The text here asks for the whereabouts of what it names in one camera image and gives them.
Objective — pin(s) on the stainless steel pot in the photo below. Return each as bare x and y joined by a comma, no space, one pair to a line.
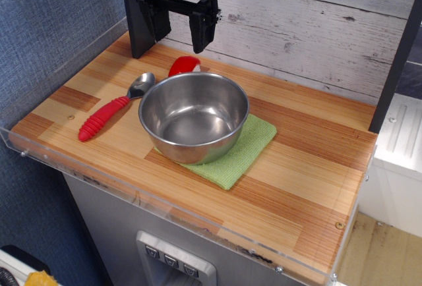
194,117

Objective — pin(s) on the green towel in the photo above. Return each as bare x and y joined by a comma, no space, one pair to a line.
227,170

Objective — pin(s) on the red toy sushi piece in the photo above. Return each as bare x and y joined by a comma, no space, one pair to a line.
184,64

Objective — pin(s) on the clear acrylic table guard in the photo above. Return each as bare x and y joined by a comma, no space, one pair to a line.
274,226

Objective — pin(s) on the grey toy fridge dispenser panel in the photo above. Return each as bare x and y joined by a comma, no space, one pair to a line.
167,264

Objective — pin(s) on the dark grey vertical post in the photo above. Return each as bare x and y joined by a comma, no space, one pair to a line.
139,35

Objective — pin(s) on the red-handled metal spoon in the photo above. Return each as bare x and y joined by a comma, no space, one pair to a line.
98,120

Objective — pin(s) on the dark post at right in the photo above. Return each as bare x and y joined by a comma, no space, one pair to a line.
398,64

